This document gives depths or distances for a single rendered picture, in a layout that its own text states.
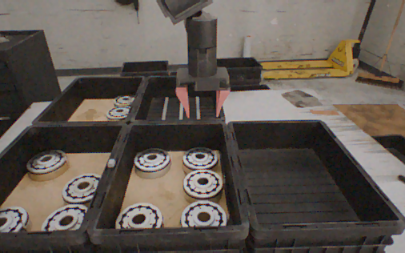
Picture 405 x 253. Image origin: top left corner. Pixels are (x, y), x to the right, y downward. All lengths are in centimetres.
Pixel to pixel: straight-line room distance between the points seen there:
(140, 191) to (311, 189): 46
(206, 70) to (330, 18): 408
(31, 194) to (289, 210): 66
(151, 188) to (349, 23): 429
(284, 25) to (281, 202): 367
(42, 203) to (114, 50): 336
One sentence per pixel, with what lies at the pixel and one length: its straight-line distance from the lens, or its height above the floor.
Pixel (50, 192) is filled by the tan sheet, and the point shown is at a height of 83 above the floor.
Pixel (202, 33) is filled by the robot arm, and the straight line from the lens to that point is 50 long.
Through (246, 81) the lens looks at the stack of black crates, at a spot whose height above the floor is 47.
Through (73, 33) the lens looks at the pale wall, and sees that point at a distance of 408.
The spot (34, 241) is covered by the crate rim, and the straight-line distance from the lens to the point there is 60.
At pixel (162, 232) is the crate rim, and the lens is 52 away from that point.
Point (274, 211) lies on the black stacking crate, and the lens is 70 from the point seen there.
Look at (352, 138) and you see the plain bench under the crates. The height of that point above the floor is 70.
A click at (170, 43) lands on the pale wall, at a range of 394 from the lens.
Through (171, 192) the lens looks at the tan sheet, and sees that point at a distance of 73.
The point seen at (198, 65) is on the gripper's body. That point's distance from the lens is 52.
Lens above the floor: 134
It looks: 31 degrees down
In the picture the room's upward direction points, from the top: straight up
